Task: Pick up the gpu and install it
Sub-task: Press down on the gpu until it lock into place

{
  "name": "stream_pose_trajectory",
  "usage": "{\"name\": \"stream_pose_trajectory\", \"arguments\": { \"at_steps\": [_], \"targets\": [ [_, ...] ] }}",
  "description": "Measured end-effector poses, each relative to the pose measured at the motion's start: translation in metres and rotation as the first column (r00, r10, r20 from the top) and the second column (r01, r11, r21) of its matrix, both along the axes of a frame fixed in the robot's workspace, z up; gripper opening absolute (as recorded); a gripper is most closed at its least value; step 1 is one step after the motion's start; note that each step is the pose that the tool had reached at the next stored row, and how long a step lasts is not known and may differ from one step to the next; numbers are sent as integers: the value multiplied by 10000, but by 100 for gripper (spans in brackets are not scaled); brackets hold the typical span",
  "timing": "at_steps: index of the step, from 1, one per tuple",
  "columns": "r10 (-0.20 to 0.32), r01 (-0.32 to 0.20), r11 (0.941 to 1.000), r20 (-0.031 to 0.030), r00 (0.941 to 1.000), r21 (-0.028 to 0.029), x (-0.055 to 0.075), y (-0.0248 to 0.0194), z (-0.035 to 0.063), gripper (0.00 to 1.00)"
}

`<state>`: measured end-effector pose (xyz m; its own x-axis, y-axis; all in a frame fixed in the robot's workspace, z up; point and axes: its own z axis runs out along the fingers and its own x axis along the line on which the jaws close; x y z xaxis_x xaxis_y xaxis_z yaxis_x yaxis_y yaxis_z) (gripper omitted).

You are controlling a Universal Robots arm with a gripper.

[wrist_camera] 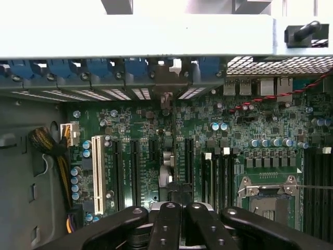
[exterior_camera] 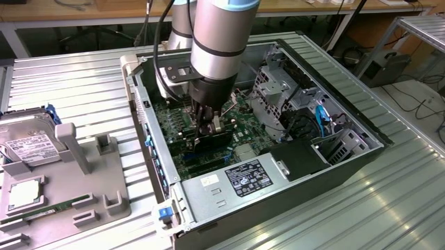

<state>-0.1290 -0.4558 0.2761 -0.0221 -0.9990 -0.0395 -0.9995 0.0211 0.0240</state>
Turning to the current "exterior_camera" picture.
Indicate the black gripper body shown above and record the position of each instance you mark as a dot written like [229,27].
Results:
[211,93]

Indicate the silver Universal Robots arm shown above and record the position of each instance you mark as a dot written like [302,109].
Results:
[219,34]

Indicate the green motherboard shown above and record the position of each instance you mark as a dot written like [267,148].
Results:
[250,122]

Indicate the silver chipset heatsink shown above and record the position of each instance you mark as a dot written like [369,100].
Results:
[246,151]

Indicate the black expansion slot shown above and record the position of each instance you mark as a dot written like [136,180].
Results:
[206,167]

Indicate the silver disk bay cage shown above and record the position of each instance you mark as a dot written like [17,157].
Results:
[274,104]

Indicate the grey power supply unit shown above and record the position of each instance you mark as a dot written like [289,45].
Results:
[209,198]

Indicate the blue case latch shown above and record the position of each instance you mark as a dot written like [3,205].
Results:
[163,213]

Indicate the open black PC case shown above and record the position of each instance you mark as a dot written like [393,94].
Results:
[348,104]

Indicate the wooden desk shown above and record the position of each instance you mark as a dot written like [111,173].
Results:
[104,10]

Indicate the grey parts rack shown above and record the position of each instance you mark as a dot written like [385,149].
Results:
[52,182]

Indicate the silver hard disk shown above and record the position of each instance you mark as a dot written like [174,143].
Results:
[27,145]

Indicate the silver CPU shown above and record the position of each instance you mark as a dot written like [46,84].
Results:
[23,195]

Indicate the aluminium slat table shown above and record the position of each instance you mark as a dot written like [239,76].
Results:
[424,28]

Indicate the wrist camera with black bracket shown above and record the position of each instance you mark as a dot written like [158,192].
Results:
[179,74]

